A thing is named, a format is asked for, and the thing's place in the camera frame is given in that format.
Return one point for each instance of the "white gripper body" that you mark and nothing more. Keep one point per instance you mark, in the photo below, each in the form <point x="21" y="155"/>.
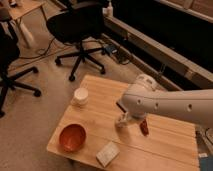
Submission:
<point x="129" y="117"/>

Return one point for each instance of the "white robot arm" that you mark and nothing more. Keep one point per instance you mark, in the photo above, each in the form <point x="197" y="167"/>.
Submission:
<point x="142" y="97"/>

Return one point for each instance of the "white spray bottle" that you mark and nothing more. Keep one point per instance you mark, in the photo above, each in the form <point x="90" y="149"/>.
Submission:
<point x="107" y="8"/>

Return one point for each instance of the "white cup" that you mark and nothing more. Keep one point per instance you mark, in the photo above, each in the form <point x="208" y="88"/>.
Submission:
<point x="81" y="96"/>

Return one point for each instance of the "red bowl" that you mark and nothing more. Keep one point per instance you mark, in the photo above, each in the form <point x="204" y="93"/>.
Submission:
<point x="72" y="137"/>

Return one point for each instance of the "blue power strip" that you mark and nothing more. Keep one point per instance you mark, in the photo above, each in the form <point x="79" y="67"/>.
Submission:
<point x="110" y="49"/>

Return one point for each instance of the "black office chair far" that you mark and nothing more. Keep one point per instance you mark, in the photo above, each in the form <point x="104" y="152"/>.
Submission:
<point x="74" y="24"/>

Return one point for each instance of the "black office chair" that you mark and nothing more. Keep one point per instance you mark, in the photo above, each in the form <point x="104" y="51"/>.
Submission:
<point x="9" y="52"/>
<point x="74" y="24"/>

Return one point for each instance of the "black office chair near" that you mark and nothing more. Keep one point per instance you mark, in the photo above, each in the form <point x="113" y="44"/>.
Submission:
<point x="9" y="52"/>

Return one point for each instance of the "wooden side table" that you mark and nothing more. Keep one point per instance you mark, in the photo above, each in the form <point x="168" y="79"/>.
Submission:
<point x="22" y="8"/>

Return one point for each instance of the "long metal rail bench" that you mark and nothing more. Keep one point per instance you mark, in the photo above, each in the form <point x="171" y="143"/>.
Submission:
<point x="175" y="36"/>

